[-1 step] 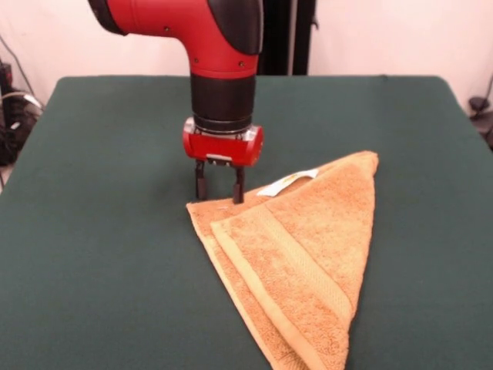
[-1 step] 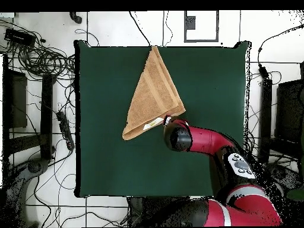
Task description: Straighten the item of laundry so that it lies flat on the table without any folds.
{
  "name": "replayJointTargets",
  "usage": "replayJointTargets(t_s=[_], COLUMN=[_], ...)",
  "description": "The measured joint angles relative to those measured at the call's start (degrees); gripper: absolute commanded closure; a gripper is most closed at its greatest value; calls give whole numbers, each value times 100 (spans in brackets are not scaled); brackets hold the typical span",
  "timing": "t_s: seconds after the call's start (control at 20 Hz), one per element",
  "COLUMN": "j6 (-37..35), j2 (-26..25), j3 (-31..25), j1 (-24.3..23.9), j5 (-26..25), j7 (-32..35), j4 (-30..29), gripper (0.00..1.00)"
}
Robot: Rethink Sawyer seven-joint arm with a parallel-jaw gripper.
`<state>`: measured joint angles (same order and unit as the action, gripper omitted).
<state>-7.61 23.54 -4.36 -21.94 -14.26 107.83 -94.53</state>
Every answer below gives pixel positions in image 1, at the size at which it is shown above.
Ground black cable tangle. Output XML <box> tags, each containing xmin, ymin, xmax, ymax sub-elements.
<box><xmin>0</xmin><ymin>90</ymin><xmax>44</xmax><ymax>167</ymax></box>

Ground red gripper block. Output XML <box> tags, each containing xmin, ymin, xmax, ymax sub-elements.
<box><xmin>182</xmin><ymin>116</ymin><xmax>266</xmax><ymax>204</ymax></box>

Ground dark green table cloth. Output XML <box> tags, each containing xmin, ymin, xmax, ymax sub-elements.
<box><xmin>0</xmin><ymin>75</ymin><xmax>493</xmax><ymax>370</ymax></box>

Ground dark stand base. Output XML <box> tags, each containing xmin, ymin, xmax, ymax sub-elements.
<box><xmin>468</xmin><ymin>96</ymin><xmax>493</xmax><ymax>151</ymax></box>

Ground black wall box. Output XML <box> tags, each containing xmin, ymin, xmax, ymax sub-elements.
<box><xmin>0</xmin><ymin>61</ymin><xmax>15</xmax><ymax>96</ymax></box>

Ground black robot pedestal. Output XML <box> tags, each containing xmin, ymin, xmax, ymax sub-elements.
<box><xmin>257</xmin><ymin>0</ymin><xmax>320</xmax><ymax>77</ymax></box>

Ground tan terry towel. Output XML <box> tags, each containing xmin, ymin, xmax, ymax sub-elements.
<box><xmin>186</xmin><ymin>150</ymin><xmax>380</xmax><ymax>370</ymax></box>

